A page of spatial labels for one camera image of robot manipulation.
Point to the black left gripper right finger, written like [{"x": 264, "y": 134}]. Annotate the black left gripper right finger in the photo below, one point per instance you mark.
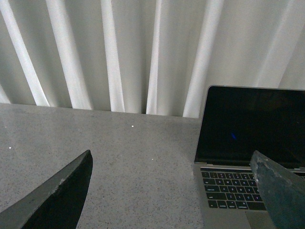
[{"x": 282, "y": 192}]

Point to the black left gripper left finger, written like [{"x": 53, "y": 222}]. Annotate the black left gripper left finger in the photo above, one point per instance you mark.
[{"x": 55, "y": 204}]

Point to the silver laptop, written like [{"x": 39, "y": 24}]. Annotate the silver laptop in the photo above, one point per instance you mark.
[{"x": 236, "y": 122}]

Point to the white pleated curtain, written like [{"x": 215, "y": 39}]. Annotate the white pleated curtain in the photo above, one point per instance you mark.
[{"x": 146, "y": 56}]

